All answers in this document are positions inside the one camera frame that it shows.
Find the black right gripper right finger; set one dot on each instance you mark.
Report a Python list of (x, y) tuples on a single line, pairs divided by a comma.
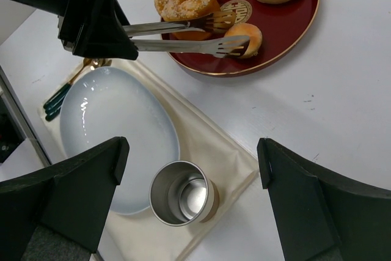
[(320, 214)]

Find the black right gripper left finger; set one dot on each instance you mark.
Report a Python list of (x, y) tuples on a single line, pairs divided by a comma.
[(59, 212)]

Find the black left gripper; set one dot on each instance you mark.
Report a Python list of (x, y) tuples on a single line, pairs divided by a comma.
[(90, 28)]

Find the steel serving tongs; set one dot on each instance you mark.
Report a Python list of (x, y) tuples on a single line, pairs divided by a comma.
[(201, 35)]

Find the beige cloth placemat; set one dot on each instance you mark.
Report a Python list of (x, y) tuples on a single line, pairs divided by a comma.
[(127, 99)]

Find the steel cup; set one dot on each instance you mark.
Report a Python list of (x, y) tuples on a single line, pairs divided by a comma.
[(181, 194)]

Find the red round tray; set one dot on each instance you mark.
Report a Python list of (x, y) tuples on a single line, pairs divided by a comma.
[(282, 26)]

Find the gold spoon green handle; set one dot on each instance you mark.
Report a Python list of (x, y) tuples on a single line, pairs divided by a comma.
[(86, 64)]

